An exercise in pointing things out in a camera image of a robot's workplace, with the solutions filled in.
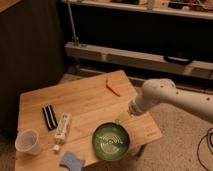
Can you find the metal shelf rail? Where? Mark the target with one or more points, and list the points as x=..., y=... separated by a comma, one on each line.
x=197, y=69

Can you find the blue sponge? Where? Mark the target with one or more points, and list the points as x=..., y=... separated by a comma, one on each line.
x=71, y=162

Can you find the upper shelf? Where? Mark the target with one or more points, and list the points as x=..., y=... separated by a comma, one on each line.
x=142, y=8

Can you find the metal pole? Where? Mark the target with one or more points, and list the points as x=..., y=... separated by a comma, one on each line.
x=74, y=37

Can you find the black handle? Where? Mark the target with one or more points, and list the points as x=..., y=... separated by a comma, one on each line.
x=177, y=61

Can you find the orange carrot toy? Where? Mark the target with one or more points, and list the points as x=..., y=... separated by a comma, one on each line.
x=112, y=88

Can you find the white tube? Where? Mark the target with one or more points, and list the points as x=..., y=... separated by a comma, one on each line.
x=62, y=131

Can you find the green ceramic bowl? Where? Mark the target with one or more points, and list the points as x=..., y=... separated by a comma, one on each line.
x=110, y=141

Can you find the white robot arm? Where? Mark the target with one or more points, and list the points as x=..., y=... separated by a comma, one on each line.
x=156, y=91

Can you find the wooden table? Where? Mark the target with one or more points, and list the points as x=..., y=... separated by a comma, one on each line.
x=89, y=102

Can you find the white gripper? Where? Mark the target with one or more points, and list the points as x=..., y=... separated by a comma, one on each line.
x=133, y=110

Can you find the black white striped cloth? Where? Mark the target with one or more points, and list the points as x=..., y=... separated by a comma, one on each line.
x=50, y=118

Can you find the clear plastic cup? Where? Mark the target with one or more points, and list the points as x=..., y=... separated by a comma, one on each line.
x=28, y=142

